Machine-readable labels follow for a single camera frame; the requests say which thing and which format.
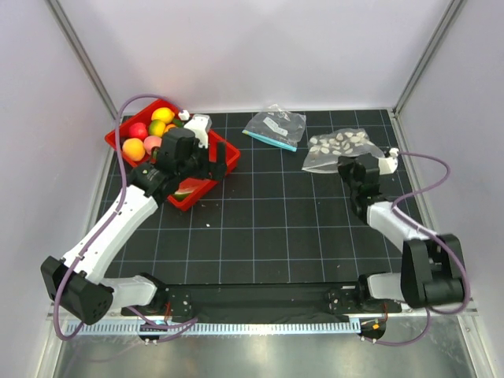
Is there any green orange toy mango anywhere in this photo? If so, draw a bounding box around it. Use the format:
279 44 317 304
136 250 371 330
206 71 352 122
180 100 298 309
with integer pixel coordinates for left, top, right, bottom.
163 124 177 133

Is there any white-spotted clear zip bag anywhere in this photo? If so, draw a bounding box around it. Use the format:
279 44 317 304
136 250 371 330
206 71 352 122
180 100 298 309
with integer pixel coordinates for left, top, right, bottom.
302 128 385 173

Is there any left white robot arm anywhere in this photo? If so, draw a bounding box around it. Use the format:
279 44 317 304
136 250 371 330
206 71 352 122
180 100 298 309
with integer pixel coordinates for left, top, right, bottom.
41 128 228 325

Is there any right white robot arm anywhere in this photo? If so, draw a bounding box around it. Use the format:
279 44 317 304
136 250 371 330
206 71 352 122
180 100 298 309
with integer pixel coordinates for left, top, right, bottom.
338 149 471 314

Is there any blue-zipper clear zip bag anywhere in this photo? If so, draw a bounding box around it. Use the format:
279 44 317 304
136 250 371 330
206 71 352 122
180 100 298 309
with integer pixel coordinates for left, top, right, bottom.
243 104 306 152

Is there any red plastic tray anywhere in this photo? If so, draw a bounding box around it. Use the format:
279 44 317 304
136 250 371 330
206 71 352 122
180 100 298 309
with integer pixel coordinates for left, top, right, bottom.
105 95 240 211

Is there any toy watermelon slice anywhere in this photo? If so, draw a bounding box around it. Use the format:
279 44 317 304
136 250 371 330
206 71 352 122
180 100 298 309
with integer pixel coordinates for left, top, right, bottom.
172 178 212 202

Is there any pink toy peach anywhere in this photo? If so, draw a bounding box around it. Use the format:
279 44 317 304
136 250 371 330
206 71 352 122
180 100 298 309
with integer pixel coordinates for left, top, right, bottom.
143 135 162 155

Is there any small yellow-green toy fruit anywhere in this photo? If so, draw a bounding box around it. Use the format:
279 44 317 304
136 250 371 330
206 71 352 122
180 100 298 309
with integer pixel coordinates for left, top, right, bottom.
148 120 166 137

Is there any yellow toy lemon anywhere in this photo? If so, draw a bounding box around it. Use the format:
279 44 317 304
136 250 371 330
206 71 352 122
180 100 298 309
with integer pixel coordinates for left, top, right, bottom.
151 107 175 124

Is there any orange toy fruit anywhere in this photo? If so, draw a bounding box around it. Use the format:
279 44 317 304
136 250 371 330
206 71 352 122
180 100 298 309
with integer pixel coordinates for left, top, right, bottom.
122 138 146 161

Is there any red toy apple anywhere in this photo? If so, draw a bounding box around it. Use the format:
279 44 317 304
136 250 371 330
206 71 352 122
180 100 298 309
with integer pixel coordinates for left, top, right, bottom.
128 122 149 141

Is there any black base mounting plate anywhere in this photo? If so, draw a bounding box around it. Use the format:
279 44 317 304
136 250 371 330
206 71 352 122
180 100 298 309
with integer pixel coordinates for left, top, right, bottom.
135 281 402 324

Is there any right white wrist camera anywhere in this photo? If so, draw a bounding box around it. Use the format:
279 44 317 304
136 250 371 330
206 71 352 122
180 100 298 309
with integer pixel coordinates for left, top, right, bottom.
377 147 399 176

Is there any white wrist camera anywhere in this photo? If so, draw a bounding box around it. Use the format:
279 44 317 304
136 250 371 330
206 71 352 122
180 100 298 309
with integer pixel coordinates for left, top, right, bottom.
377 147 399 176
178 109 212 149

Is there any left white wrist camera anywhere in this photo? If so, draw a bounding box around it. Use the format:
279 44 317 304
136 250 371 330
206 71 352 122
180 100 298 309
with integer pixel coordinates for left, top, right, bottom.
178 109 212 149

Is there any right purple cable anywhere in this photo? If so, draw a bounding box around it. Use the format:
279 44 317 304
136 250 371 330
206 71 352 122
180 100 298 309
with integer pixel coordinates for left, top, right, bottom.
364 151 472 347

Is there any purple cable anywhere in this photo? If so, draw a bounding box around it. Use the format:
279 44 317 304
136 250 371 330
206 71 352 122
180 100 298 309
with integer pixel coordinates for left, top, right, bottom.
364 151 472 347
53 93 198 343

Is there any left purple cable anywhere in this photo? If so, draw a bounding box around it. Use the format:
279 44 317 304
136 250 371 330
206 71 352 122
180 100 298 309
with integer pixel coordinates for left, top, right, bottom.
53 93 198 343

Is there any slotted cable duct strip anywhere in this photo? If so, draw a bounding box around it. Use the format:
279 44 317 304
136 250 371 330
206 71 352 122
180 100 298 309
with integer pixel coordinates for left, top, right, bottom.
78 318 361 337

